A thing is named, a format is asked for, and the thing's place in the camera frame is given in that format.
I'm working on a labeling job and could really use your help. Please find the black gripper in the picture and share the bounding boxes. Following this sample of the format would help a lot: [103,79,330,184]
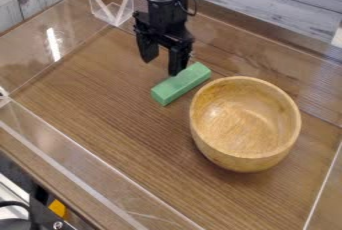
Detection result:
[134,11,194,76]

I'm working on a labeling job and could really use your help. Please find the green rectangular block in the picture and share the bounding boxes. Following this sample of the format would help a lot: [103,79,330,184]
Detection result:
[151,62,211,106]

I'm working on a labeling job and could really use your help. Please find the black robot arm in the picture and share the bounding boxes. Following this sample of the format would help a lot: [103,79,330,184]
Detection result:
[134,0,197,76]

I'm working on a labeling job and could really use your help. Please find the brown wooden bowl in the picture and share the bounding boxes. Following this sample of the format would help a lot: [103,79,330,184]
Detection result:
[190,76,302,173]

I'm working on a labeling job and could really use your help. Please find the yellow and black device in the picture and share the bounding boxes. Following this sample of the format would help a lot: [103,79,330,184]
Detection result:
[31,187,95,230]

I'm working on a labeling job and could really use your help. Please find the clear acrylic corner bracket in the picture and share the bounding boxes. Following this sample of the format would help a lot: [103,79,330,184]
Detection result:
[89,0,134,27]

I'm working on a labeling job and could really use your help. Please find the clear acrylic tray wall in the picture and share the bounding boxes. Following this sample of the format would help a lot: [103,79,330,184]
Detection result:
[0,88,205,230]

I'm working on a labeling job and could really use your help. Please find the black cable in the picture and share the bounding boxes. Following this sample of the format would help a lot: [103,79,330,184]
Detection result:
[0,201,38,230]

